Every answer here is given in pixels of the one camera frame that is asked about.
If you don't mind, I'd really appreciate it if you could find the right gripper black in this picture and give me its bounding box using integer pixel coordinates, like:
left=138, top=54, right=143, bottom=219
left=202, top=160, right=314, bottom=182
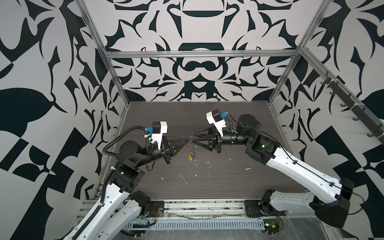
left=196, top=123, right=255, bottom=154

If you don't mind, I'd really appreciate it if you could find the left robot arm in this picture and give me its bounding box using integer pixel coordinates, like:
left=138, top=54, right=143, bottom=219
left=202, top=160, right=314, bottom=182
left=64, top=137, right=190, bottom=240

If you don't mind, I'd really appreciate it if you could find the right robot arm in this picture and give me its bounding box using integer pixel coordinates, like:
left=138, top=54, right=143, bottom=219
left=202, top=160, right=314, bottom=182
left=193, top=112, right=355, bottom=229

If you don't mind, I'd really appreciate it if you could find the small green circuit board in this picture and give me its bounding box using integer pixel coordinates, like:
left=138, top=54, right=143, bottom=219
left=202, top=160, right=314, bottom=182
left=263, top=220, right=283, bottom=235

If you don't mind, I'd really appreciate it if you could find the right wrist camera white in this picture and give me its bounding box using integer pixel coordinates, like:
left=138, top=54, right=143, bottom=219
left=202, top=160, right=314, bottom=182
left=206, top=109, right=228, bottom=137

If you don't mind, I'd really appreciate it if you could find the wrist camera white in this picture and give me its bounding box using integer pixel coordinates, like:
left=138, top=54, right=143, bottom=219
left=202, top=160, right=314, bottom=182
left=145, top=121, right=168, bottom=150
left=206, top=109, right=228, bottom=137

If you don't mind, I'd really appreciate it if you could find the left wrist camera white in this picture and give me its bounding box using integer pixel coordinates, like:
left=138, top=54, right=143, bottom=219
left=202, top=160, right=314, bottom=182
left=145, top=121, right=168, bottom=150

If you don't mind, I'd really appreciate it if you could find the left black corrugated cable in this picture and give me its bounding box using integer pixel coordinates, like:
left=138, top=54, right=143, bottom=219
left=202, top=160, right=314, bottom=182
left=101, top=125, right=148, bottom=157

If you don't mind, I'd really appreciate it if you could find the aluminium front rail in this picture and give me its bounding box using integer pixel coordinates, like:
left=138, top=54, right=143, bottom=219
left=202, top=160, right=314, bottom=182
left=76, top=197, right=332, bottom=222

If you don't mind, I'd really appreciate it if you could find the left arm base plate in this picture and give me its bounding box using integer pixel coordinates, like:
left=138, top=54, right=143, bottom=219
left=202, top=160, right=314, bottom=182
left=144, top=200, right=165, bottom=218

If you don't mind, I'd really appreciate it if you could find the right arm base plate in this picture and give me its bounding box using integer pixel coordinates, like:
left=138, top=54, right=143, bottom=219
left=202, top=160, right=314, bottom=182
left=244, top=200, right=286, bottom=218

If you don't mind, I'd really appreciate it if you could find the white slotted cable duct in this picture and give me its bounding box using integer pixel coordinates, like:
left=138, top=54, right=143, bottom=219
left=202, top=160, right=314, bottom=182
left=124, top=219, right=265, bottom=231

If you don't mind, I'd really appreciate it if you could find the black wall hook rack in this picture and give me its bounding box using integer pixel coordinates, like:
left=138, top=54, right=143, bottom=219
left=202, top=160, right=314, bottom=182
left=321, top=72, right=384, bottom=145

